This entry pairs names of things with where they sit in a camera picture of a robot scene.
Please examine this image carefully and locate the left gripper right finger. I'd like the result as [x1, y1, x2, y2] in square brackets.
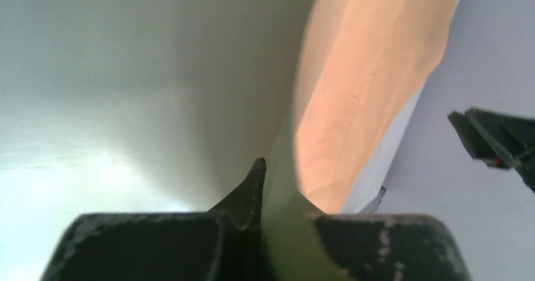
[303, 198, 473, 280]

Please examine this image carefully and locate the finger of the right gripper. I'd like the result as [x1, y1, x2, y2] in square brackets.
[447, 107, 534, 191]

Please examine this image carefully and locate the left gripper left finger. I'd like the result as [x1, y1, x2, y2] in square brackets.
[41, 158, 266, 281]

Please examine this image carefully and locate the pink rose stem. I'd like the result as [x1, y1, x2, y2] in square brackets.
[261, 116, 349, 280]

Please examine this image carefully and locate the green orange wrapping paper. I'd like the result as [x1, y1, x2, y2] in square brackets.
[295, 0, 459, 213]

